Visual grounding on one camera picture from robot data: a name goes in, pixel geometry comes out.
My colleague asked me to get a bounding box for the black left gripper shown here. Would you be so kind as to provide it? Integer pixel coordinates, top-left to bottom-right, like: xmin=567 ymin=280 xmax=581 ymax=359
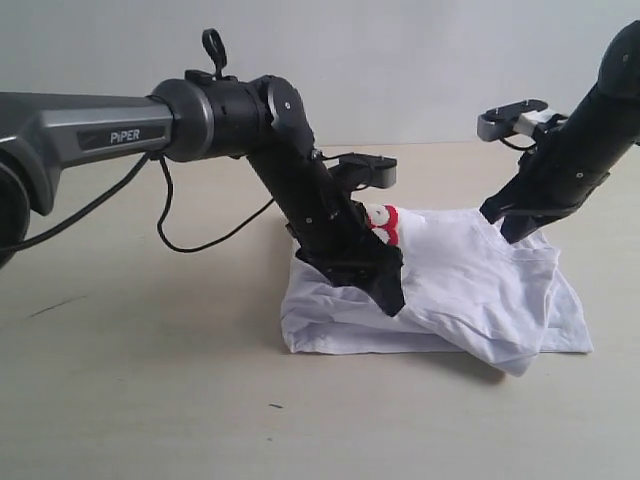
xmin=284 ymin=192 xmax=405 ymax=317

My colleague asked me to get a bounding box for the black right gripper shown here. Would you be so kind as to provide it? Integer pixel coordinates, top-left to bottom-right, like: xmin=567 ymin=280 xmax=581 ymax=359
xmin=479 ymin=127 xmax=610 ymax=244

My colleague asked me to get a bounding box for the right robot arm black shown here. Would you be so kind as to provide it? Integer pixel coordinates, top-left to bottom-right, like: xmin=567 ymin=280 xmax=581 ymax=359
xmin=476 ymin=21 xmax=639 ymax=244

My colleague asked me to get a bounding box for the left wrist camera grey black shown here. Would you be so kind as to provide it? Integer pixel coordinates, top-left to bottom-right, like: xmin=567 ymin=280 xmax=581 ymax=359
xmin=327 ymin=152 xmax=397 ymax=193

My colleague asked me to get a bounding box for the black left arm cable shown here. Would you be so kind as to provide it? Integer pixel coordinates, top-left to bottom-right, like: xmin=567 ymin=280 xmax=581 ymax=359
xmin=0 ymin=149 xmax=276 ymax=261

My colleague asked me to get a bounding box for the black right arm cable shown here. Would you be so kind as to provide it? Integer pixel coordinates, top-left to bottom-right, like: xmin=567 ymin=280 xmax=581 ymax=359
xmin=497 ymin=134 xmax=539 ymax=169

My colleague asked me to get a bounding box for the white t-shirt red lettering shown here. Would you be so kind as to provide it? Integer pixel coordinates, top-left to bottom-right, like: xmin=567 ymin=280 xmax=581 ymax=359
xmin=280 ymin=204 xmax=593 ymax=377

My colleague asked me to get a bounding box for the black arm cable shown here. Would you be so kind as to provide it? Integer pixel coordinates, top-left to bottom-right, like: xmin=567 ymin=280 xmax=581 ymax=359
xmin=497 ymin=134 xmax=539 ymax=169
xmin=0 ymin=149 xmax=276 ymax=261

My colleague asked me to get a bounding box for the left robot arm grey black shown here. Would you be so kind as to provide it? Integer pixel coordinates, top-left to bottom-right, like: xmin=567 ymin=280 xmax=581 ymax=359
xmin=1 ymin=70 xmax=404 ymax=315

